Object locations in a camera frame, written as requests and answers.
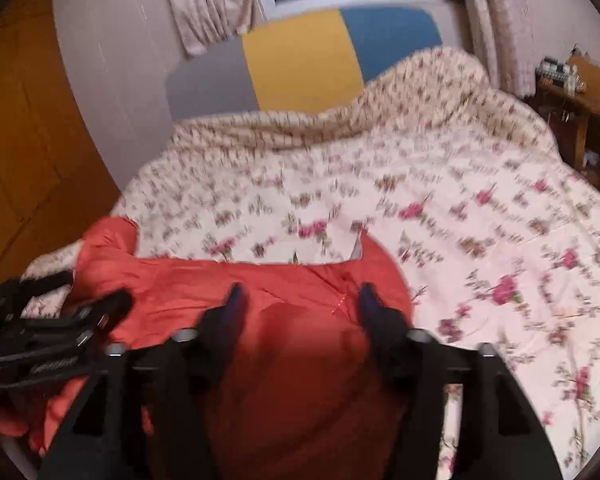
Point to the floral quilt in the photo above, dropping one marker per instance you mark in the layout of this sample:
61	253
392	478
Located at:
480	260

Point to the grey yellow blue headboard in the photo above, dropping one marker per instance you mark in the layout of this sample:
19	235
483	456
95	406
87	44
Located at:
300	60

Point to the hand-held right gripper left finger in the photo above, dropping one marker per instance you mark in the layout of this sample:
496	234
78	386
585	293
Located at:
232	312

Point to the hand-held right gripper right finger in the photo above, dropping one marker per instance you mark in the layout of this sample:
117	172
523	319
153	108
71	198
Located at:
375	316

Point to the wooden desk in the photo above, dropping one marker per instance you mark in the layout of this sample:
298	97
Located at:
585	110

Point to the short pink curtain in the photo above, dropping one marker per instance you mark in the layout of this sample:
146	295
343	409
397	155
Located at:
205	5

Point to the wooden door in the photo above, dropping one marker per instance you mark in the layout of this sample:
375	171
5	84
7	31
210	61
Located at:
30	135

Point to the orange quilted jacket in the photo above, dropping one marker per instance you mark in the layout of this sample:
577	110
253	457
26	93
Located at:
300	360

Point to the long pink curtain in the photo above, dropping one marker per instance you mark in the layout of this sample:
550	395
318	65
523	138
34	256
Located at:
500	25

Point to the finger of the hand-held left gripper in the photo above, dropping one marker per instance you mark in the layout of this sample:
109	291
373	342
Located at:
35	287
112	308

